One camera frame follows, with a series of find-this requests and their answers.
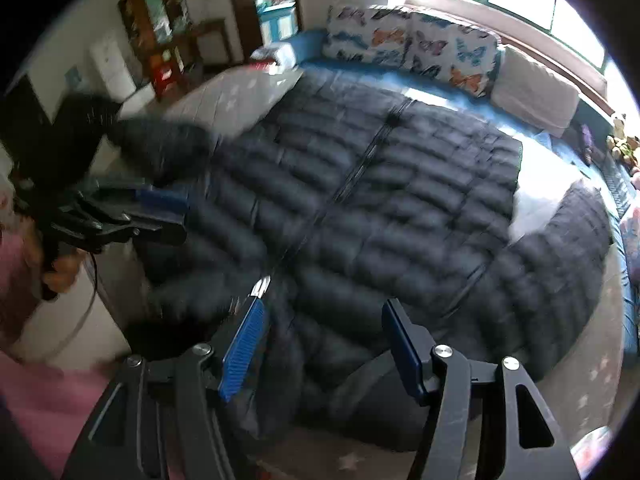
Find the person's left hand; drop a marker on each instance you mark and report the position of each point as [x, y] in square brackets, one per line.
[62, 272]

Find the white appliance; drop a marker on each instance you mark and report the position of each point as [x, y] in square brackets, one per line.
[114, 70]

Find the grey patterned cloth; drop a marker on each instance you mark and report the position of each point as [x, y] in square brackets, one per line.
[274, 52]

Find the bear plush toy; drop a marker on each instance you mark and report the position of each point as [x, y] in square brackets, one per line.
[622, 147]

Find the cow plush toy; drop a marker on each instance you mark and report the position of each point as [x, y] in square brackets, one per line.
[620, 122]

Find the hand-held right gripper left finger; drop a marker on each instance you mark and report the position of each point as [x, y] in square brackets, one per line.
[244, 350]

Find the black puffer jacket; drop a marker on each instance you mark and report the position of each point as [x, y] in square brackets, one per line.
[400, 185]

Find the blue cabinet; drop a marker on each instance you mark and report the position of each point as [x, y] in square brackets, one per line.
[280, 22]

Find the purple folded umbrella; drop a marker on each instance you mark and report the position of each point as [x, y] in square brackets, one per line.
[587, 142]

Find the butterfly print pillow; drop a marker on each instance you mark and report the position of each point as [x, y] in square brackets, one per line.
[367, 35]
[452, 52]

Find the glass-door cabinet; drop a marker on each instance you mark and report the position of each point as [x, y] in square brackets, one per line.
[155, 10]

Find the person's pink clothing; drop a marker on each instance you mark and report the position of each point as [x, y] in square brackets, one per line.
[45, 410]

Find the dark wooden table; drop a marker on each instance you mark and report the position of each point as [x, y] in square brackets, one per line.
[212, 40]

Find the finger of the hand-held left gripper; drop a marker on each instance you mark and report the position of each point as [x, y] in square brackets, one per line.
[160, 201]
[150, 229]

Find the beige pillow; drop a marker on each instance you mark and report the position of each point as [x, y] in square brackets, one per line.
[535, 90]

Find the blue sofa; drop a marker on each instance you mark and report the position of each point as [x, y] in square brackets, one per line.
[360, 70]

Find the red plastic stool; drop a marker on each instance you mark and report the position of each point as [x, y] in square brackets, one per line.
[162, 75]
[261, 66]

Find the grey star-print mattress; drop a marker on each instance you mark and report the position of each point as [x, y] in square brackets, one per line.
[590, 360]

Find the person's left forearm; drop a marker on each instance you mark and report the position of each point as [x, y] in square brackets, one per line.
[17, 285]

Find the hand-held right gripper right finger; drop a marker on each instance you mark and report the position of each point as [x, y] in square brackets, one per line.
[404, 355]

